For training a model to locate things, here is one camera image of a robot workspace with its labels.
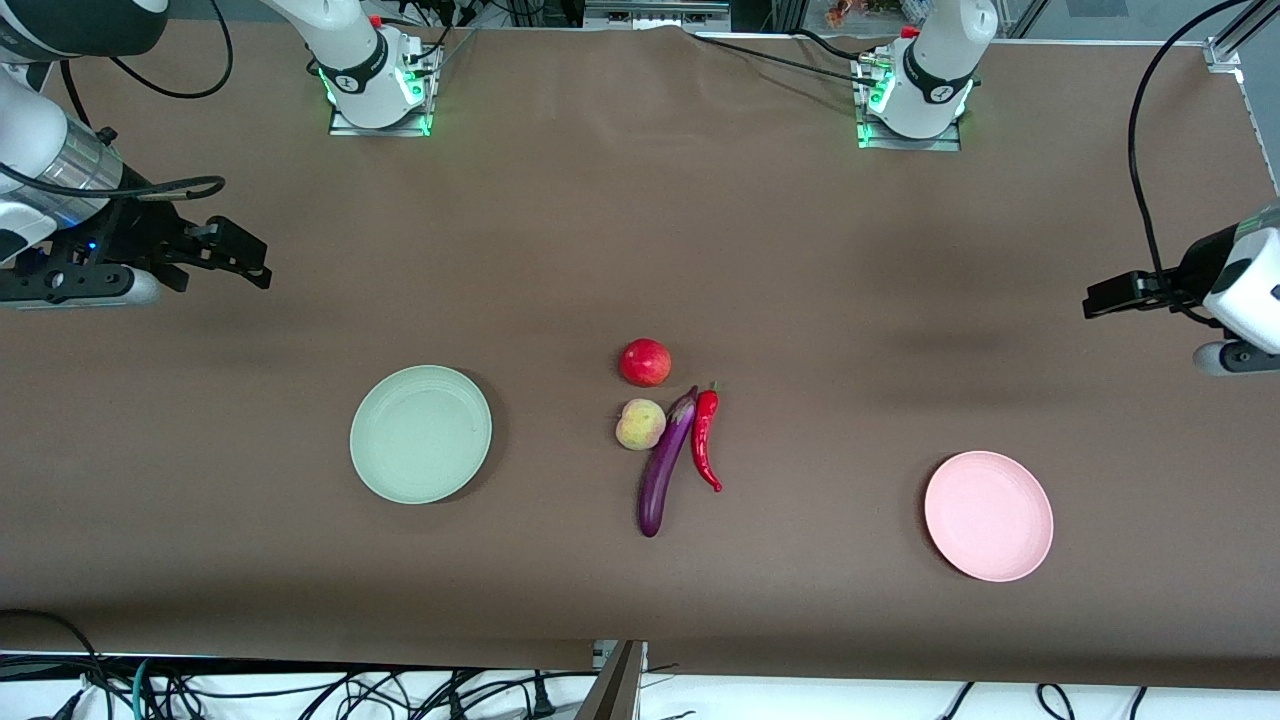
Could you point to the white object at table edge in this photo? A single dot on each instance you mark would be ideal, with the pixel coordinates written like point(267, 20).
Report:
point(615, 690)

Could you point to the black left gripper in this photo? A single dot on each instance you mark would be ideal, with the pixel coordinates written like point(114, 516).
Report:
point(1172, 280)

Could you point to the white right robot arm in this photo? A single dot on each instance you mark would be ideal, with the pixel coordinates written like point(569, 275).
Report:
point(350, 50)

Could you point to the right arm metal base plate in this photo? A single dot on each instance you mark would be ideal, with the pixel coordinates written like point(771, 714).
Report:
point(345, 126)

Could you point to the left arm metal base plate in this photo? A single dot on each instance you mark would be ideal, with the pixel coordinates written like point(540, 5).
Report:
point(945, 144)

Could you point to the yellow pink peach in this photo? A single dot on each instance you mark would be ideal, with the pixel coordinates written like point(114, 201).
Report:
point(640, 425)

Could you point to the pink plate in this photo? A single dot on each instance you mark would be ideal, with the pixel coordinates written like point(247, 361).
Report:
point(988, 516)

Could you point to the pale green plate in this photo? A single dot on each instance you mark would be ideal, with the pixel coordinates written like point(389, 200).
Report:
point(420, 435)

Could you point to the purple eggplant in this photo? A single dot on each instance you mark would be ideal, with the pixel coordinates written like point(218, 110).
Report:
point(665, 470)

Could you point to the brown table mat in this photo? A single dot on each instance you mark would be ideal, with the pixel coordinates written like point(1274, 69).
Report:
point(600, 200)

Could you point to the red apple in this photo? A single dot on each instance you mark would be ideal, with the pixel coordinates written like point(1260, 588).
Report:
point(645, 362)

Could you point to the aluminium rail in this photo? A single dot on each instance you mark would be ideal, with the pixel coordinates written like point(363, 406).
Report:
point(655, 12)

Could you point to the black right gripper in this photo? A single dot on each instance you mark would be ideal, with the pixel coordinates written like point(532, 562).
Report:
point(140, 232)

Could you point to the aluminium frame corner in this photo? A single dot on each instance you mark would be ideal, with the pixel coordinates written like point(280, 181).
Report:
point(1235, 45)

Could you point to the red chili pepper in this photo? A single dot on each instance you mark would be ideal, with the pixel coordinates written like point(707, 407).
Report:
point(705, 440)

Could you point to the colourful background item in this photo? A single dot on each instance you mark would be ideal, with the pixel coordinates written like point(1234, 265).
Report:
point(845, 12)

